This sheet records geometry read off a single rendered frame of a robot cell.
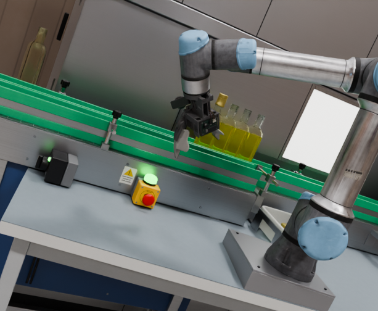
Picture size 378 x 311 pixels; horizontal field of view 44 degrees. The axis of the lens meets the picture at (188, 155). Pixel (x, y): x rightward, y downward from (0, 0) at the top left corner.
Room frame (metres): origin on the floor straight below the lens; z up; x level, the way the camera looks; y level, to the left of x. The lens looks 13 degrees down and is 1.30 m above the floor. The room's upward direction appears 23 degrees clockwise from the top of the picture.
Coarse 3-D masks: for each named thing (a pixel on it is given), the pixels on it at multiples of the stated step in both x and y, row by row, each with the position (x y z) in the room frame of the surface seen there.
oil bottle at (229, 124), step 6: (228, 120) 1.71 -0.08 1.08; (234, 120) 1.72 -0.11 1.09; (222, 126) 1.70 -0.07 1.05; (228, 126) 1.71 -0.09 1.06; (234, 126) 1.72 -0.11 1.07; (228, 132) 1.71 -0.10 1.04; (222, 138) 1.71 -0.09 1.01; (228, 138) 1.72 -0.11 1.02; (216, 144) 1.70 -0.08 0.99; (222, 144) 1.71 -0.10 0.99; (228, 144) 1.72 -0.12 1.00; (216, 150) 1.71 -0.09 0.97; (222, 150) 1.71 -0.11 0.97
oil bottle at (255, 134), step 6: (252, 126) 1.76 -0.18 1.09; (252, 132) 1.75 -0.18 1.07; (258, 132) 1.76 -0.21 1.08; (246, 138) 1.75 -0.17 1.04; (252, 138) 1.75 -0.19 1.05; (258, 138) 1.76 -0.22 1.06; (246, 144) 1.74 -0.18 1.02; (252, 144) 1.75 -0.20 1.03; (258, 144) 1.76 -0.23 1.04; (246, 150) 1.75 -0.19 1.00; (252, 150) 1.76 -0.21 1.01; (240, 156) 1.75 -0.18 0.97; (246, 156) 1.75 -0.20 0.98; (252, 156) 1.76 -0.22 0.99
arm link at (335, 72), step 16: (272, 64) 1.30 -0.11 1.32; (288, 64) 1.30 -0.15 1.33; (304, 64) 1.30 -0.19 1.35; (320, 64) 1.30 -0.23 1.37; (336, 64) 1.30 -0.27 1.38; (352, 64) 1.30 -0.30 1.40; (304, 80) 1.32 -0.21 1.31; (320, 80) 1.31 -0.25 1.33; (336, 80) 1.30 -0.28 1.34; (352, 80) 1.29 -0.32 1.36
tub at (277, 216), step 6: (264, 210) 1.66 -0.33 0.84; (270, 210) 1.71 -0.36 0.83; (276, 210) 1.72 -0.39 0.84; (270, 216) 1.61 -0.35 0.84; (276, 216) 1.72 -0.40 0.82; (282, 216) 1.73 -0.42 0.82; (288, 216) 1.74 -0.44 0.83; (276, 222) 1.57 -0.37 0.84; (282, 222) 1.74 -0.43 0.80; (282, 228) 1.53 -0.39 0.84
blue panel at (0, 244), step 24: (24, 168) 1.38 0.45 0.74; (0, 192) 1.36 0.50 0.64; (0, 216) 1.37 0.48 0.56; (0, 240) 1.38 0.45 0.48; (0, 264) 1.39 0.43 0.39; (24, 264) 1.41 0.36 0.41; (48, 264) 1.44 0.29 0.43; (48, 288) 1.45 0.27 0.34; (72, 288) 1.48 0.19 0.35; (96, 288) 1.51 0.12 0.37; (120, 288) 1.54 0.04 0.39; (144, 288) 1.57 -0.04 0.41
